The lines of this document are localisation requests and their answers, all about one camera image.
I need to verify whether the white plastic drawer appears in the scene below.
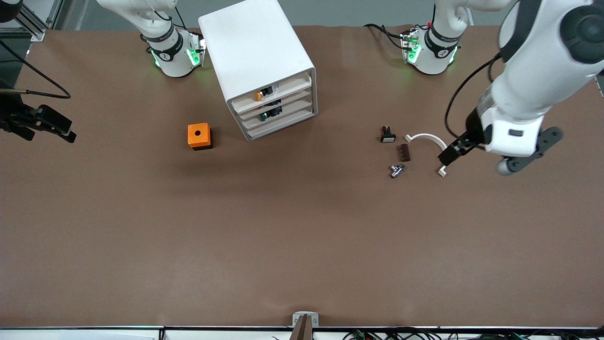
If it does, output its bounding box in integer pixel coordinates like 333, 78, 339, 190
237, 89, 314, 122
232, 76, 313, 113

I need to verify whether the white drawer cabinet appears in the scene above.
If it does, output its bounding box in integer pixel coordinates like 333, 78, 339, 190
197, 0, 319, 142

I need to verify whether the brown table cover sheet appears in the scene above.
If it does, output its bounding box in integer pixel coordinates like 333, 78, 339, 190
0, 24, 604, 329

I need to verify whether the white curved plastic bracket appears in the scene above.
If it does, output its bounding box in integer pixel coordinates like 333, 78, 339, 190
404, 133, 450, 178

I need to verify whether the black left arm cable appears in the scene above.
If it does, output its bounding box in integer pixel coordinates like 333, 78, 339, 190
445, 51, 503, 138

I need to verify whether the aluminium profile frame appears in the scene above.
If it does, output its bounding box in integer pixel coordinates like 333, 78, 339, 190
14, 0, 64, 42

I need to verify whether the orange button enclosure box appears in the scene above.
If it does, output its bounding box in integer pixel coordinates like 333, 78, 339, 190
187, 123, 213, 151

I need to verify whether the black base power cable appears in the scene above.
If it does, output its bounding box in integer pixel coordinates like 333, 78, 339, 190
363, 23, 407, 50

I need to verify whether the bundle of black cables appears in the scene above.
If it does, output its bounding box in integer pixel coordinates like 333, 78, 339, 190
344, 328, 604, 340

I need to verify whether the orange push button switch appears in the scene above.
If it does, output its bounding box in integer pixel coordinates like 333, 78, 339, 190
254, 84, 280, 102

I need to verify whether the white table edge rail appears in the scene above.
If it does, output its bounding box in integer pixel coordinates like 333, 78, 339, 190
0, 326, 604, 340

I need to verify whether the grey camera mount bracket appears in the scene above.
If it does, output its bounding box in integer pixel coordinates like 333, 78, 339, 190
292, 311, 320, 340

